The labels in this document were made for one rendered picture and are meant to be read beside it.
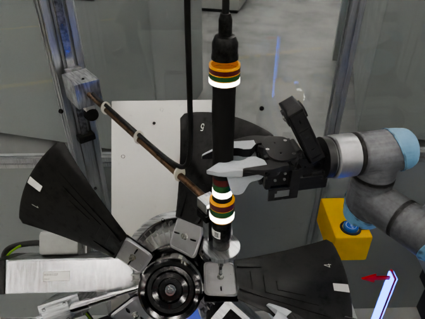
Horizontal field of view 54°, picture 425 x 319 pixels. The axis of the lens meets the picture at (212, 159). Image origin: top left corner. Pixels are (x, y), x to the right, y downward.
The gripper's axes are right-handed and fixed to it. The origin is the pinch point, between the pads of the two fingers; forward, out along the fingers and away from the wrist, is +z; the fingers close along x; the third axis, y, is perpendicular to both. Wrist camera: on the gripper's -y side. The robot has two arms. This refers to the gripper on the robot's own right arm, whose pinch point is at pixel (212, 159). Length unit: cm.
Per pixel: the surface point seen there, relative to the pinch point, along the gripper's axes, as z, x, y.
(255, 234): -33, 66, 88
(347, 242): -40, 15, 42
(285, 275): -15.0, -1.8, 29.2
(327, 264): -24.6, -0.5, 29.5
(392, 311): -107, 55, 147
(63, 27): 27, 61, -3
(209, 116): -3.9, 21.8, 4.4
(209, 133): -3.4, 18.8, 6.9
